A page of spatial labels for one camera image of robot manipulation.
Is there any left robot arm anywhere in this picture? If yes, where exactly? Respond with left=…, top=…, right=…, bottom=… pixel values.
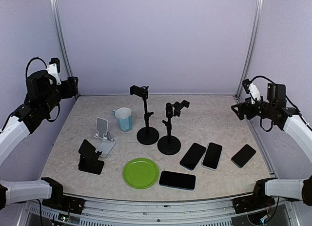
left=0, top=70, right=78, bottom=209

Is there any black phone blue case bottom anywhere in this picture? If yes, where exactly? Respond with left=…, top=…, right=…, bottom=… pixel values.
left=159, top=170, right=196, bottom=190

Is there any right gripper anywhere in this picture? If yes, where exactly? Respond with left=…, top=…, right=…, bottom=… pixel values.
left=232, top=96, right=275, bottom=120

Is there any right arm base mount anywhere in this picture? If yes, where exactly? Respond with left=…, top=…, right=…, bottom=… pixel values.
left=232, top=195, right=275, bottom=214

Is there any green plate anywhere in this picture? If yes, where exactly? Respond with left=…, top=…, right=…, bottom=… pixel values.
left=122, top=158, right=159, bottom=189

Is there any black phone white case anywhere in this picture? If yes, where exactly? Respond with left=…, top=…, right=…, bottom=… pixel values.
left=201, top=143, right=223, bottom=170

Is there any black phone middle left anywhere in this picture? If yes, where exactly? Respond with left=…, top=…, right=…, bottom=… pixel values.
left=179, top=143, right=206, bottom=170

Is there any aluminium frame post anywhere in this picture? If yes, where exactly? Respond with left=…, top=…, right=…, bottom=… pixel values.
left=235, top=0, right=264, bottom=100
left=50, top=0, right=74, bottom=77

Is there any white folding phone stand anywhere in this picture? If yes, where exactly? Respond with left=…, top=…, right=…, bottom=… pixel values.
left=94, top=117, right=116, bottom=158

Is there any black folding phone stand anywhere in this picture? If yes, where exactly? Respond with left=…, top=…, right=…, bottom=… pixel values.
left=78, top=139, right=104, bottom=175

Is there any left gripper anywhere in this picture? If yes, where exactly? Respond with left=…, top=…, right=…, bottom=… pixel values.
left=41, top=76, right=78, bottom=114

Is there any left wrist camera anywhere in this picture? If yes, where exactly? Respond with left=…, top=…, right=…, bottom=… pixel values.
left=46, top=58, right=61, bottom=85

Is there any front aluminium rail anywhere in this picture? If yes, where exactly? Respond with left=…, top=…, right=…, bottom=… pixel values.
left=17, top=197, right=300, bottom=226

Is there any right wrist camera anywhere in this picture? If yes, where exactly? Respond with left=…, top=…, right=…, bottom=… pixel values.
left=242, top=79, right=262, bottom=104

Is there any left aluminium frame post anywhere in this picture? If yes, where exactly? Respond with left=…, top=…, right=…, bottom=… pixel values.
left=50, top=0, right=74, bottom=77

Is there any black phone far right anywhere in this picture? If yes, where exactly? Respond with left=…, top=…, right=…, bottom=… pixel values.
left=231, top=144, right=256, bottom=168

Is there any short black clamp stand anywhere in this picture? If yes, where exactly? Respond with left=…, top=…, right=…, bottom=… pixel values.
left=157, top=100, right=190, bottom=155

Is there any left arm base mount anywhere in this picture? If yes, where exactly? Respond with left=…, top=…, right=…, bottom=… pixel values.
left=42, top=195, right=85, bottom=215

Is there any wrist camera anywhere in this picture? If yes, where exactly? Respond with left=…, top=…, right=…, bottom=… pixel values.
left=46, top=58, right=61, bottom=85
left=242, top=79, right=262, bottom=104

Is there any light blue mug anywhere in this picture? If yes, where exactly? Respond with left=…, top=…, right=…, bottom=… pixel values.
left=113, top=107, right=133, bottom=133

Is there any tall black clamp stand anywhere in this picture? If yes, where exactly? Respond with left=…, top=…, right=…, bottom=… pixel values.
left=130, top=85, right=159, bottom=145

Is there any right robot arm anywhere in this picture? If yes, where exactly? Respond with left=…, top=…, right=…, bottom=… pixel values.
left=231, top=79, right=312, bottom=208

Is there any right aluminium frame post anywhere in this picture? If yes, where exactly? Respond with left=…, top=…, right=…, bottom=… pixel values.
left=235, top=0, right=264, bottom=100

